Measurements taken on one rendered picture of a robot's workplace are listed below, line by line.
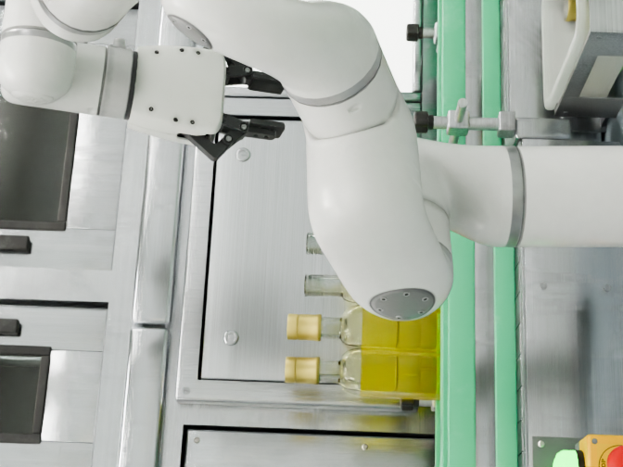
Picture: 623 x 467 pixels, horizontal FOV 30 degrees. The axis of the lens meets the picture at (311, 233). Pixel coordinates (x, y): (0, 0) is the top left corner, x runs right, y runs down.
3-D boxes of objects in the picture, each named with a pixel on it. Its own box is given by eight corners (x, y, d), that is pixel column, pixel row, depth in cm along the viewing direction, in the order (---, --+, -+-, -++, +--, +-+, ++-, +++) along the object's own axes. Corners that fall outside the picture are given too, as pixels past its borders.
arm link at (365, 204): (385, 12, 95) (396, 169, 86) (452, 179, 113) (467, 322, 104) (275, 40, 97) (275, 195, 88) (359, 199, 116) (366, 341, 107)
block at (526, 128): (556, 144, 154) (503, 142, 154) (570, 113, 145) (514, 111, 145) (557, 169, 153) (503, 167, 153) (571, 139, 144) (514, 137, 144)
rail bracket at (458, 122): (502, 148, 156) (408, 145, 156) (521, 93, 140) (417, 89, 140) (502, 169, 155) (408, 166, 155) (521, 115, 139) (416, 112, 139)
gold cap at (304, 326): (320, 338, 150) (286, 337, 150) (320, 343, 153) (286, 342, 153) (321, 311, 151) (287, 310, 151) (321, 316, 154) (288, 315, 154)
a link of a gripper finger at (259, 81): (225, 60, 131) (283, 69, 133) (223, 86, 130) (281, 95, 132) (230, 48, 128) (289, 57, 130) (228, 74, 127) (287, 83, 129)
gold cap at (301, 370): (320, 360, 152) (286, 359, 153) (319, 354, 149) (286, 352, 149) (318, 387, 151) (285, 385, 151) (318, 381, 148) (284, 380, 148)
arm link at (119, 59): (103, 53, 130) (128, 57, 131) (95, 126, 127) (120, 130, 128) (109, 22, 123) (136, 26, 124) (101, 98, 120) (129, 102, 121)
